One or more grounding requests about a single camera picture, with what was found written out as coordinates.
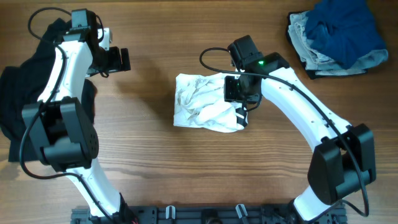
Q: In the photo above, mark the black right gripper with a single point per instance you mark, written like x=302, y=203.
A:
x=229, y=93

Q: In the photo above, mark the blue garment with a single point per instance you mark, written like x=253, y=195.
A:
x=344, y=30

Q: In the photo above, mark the white t-shirt with black print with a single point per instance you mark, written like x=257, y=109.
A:
x=199, y=103

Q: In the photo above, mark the light grey garment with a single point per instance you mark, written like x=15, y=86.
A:
x=370, y=60

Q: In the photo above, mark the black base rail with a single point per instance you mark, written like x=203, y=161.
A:
x=211, y=214

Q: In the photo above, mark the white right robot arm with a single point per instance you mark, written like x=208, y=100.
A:
x=343, y=156

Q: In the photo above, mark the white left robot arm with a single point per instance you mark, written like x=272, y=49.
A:
x=64, y=137

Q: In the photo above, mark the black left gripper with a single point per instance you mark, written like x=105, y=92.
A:
x=116, y=65

